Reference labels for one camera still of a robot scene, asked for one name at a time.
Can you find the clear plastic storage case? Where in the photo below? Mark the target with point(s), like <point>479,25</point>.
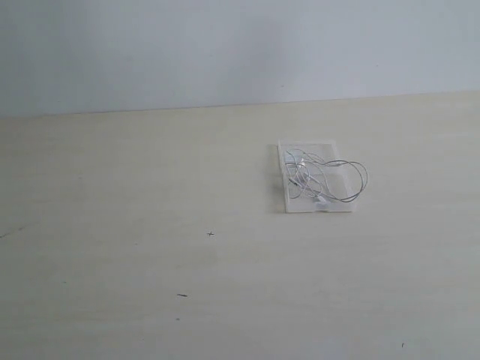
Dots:
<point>326,149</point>

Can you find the white wired earphones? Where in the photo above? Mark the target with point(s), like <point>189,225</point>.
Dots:
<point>314,184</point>

